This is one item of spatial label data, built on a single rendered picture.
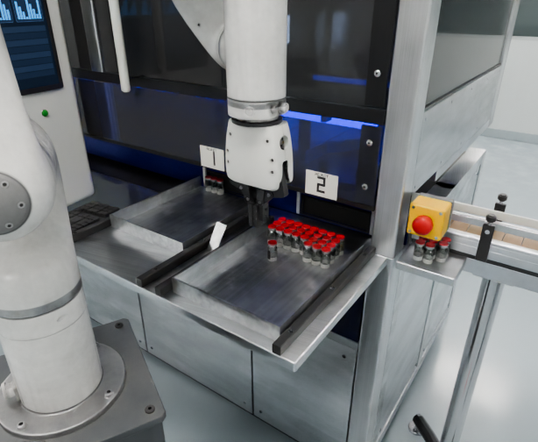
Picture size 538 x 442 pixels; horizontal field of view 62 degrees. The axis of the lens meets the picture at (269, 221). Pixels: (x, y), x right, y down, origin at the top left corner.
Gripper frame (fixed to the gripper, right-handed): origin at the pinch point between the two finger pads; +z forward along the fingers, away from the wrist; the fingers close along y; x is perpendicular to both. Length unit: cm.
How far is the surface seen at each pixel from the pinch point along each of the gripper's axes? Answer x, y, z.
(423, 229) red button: -31.2, -18.6, 11.1
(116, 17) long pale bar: -28, 65, -27
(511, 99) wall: -495, 25, 69
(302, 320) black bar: -2.7, -7.5, 20.4
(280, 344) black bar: 4.5, -7.6, 20.4
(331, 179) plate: -34.7, 4.5, 6.5
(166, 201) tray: -28, 54, 22
